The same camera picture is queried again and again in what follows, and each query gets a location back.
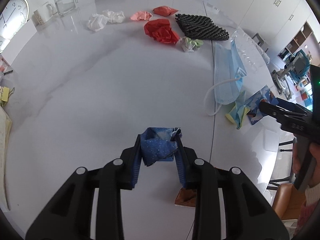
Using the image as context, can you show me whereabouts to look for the brown snack wrapper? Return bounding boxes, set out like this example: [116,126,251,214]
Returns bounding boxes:
[175,188,197,207]

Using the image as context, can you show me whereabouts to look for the blue patterned paper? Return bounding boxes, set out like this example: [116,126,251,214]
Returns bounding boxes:
[243,84,279,126]

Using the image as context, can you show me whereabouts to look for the blue yellow paper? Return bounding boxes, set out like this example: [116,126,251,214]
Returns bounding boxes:
[225,91,250,129]

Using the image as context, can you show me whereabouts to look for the clear plastic tray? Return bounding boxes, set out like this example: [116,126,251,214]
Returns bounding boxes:
[231,27,270,73]

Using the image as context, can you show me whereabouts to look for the blue surgical face mask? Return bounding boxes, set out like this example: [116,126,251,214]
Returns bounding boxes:
[204,40,247,116]

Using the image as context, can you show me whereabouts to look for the green white paper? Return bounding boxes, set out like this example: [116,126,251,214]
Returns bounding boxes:
[179,37,203,53]

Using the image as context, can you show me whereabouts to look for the red paper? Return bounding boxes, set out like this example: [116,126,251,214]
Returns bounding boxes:
[144,19,180,44]

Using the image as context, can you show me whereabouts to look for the black foam mesh sleeve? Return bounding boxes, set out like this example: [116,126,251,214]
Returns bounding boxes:
[175,14,229,41]

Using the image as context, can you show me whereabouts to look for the white tissue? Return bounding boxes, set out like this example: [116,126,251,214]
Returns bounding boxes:
[87,10,125,32]

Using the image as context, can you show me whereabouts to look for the pink paper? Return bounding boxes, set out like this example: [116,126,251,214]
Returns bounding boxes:
[130,11,152,21]

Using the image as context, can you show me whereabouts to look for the orange-red wrapper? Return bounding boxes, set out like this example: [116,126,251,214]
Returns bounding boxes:
[153,5,178,17]

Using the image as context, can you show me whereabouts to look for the person's right hand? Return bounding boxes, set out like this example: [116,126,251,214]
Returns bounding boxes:
[293,134,319,192]

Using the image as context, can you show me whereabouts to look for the blue child high chair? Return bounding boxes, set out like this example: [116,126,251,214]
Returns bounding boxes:
[271,50,311,100]

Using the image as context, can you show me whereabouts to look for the wooden bookshelf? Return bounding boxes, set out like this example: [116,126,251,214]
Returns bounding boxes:
[278,22,313,61]

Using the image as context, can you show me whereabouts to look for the yellow round stool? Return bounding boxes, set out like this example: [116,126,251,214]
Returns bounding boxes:
[272,184,306,220]

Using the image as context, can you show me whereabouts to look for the yellow sticky notes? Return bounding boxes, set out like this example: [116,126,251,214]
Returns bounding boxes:
[0,86,15,107]

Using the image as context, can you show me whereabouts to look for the black pen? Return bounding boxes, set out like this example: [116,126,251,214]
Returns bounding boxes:
[3,69,13,75]

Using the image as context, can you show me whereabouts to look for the white ceramic mug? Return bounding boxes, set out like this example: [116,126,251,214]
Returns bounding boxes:
[32,2,57,26]

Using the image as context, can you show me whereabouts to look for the clear glass container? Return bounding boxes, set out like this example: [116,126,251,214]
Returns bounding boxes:
[54,0,78,16]

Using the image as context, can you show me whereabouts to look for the white round wall clock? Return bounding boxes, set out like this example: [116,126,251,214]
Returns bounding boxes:
[0,0,29,40]

